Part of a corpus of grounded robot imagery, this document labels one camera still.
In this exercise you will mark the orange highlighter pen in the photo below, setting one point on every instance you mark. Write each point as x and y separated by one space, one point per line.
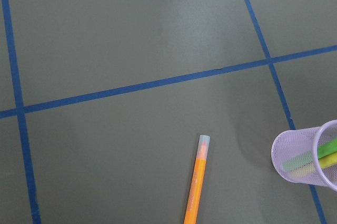
193 202

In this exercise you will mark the lilac mesh pen holder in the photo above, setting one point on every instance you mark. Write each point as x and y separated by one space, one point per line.
307 156

